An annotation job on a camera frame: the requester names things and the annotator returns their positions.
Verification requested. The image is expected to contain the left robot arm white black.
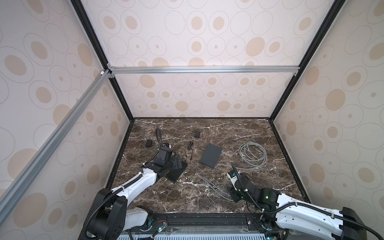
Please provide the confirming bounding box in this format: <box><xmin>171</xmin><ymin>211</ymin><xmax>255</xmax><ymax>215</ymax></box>
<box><xmin>80</xmin><ymin>128</ymin><xmax>188</xmax><ymax>240</ymax></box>

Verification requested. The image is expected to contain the diagonal aluminium rail left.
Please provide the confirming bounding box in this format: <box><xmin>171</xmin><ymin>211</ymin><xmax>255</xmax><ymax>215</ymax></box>
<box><xmin>1</xmin><ymin>70</ymin><xmax>112</xmax><ymax>225</ymax></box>

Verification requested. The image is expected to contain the small circuit board with LEDs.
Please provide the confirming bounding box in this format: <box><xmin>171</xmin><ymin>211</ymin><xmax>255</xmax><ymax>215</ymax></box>
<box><xmin>151</xmin><ymin>221</ymin><xmax>168</xmax><ymax>239</ymax></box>

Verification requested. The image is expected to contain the black power adapter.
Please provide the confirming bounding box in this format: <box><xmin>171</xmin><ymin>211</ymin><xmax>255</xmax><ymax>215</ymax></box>
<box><xmin>145</xmin><ymin>139</ymin><xmax>153</xmax><ymax>148</ymax></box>
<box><xmin>194</xmin><ymin>130</ymin><xmax>201</xmax><ymax>139</ymax></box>

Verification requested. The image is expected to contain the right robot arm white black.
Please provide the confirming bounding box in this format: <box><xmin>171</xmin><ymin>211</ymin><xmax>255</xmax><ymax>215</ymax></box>
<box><xmin>227</xmin><ymin>167</ymin><xmax>383</xmax><ymax>240</ymax></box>

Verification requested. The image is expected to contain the grey ethernet cable bundle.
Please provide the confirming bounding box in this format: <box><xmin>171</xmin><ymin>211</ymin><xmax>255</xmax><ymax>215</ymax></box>
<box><xmin>217</xmin><ymin>140</ymin><xmax>268</xmax><ymax>172</ymax></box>

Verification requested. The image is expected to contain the square dark grey switch box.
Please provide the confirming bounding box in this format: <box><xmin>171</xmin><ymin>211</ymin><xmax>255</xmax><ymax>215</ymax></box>
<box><xmin>200</xmin><ymin>144</ymin><xmax>223</xmax><ymax>169</ymax></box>

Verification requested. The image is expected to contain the horizontal aluminium rail back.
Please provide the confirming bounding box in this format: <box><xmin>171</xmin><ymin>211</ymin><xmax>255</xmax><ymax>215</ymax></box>
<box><xmin>102</xmin><ymin>65</ymin><xmax>300</xmax><ymax>77</ymax></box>

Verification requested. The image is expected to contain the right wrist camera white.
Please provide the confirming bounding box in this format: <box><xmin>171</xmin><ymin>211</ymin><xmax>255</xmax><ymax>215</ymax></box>
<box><xmin>227</xmin><ymin>170</ymin><xmax>242</xmax><ymax>191</ymax></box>

